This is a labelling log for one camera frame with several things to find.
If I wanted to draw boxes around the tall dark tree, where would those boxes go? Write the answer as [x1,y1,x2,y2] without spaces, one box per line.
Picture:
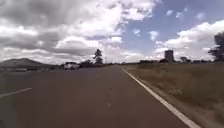
[93,48,104,66]

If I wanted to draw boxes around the row of low bushes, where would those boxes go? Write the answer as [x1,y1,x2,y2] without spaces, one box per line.
[79,59,111,69]

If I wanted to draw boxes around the low dark building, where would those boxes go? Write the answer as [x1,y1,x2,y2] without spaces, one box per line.
[139,59,155,65]

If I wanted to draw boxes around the white vehicle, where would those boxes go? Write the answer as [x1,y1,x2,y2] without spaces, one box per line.
[63,62,81,71]

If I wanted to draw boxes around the grey asphalt road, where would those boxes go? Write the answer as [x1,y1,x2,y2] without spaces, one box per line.
[0,64,192,128]

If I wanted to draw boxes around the tall grey building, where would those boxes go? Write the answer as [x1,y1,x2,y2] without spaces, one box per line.
[164,49,175,64]

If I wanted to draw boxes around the white painted edge line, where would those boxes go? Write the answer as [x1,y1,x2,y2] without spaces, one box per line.
[120,66,202,128]

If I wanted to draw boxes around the dry grass verge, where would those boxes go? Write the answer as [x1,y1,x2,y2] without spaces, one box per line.
[121,61,224,128]

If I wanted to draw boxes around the distant hill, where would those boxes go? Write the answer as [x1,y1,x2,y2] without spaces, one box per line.
[0,57,51,70]

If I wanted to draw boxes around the white painted lane dashes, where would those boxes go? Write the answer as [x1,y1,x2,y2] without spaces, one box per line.
[0,87,34,99]

